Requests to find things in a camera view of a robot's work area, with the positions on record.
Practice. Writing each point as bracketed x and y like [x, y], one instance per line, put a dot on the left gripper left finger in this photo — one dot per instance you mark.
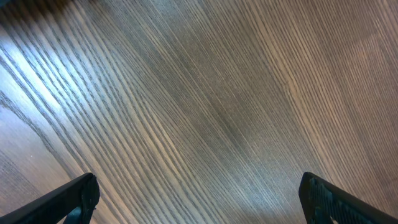
[73, 202]

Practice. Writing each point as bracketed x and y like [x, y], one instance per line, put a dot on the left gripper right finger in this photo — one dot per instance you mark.
[323, 202]

